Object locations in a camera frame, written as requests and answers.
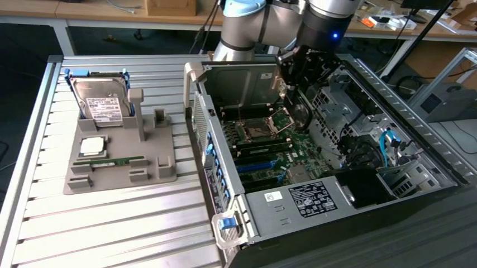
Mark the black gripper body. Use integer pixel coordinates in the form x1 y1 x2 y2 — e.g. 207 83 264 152
295 5 358 56

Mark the low-profile graphics card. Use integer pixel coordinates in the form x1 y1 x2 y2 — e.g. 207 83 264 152
269 71 312 132

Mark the metal disk bay cage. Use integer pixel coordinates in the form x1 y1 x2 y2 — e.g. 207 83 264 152
308 83 372 140

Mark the metal socket cover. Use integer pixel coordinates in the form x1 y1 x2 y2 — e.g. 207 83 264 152
263 107 295 132

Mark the wooden desk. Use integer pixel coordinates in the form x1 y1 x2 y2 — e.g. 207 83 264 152
0 0 224 56
342 0 477 82

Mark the white flat box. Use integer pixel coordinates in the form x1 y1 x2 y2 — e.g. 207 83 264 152
384 17 416 31

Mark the CPU socket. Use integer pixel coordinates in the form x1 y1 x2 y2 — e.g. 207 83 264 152
237 118 279 140

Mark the open black PC case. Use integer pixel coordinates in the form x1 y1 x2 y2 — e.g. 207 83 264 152
183 54 473 268

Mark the black tripod pole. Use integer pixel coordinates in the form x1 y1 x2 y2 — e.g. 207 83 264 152
379 0 456 82

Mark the black monitor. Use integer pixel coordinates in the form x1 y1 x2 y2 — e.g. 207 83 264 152
400 0 447 25

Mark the black RAM slot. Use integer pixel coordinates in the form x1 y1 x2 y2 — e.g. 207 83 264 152
227 138 291 149

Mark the green motherboard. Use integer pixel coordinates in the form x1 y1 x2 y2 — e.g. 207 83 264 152
219 106 336 193

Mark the grey computer tower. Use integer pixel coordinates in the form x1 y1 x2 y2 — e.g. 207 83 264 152
407 82 477 123

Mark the blue expansion slot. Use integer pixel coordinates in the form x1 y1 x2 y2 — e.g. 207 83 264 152
236 159 280 173

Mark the grey chipset heatsink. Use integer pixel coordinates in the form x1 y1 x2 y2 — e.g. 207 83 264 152
285 166 312 182

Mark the brown cardboard piece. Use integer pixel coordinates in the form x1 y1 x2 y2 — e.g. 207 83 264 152
448 2 477 34

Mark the cardboard box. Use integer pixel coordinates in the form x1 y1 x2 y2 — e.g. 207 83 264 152
144 0 197 17

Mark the black expansion slot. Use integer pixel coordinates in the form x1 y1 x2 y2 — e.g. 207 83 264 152
240 175 284 187

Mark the grey power supply unit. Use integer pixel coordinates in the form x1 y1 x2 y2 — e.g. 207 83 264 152
241 178 352 240

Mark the hard disk with blue carrier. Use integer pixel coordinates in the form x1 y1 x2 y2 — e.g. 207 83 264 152
62 68 136 128

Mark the green RAM stick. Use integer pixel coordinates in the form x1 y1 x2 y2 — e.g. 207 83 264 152
73 157 144 168

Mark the silver CPU chip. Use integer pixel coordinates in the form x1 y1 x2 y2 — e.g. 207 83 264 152
78 136 108 157

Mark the grey parts rack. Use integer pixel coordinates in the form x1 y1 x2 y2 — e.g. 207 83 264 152
62 88 177 195

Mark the grey case handle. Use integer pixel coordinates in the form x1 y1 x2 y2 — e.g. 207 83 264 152
183 61 207 108
211 210 248 249

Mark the blue SATA wire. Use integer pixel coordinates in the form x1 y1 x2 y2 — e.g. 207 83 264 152
378 130 402 168

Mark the black power wire bundle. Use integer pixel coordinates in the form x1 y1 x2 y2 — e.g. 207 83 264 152
338 136 378 169

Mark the aluminium profile frame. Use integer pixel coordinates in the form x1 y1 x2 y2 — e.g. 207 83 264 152
407 46 477 107

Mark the metal disk bay bracket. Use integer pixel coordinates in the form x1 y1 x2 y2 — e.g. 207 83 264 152
375 161 440 196

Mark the white cable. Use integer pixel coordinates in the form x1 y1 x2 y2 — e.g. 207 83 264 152
105 0 144 13

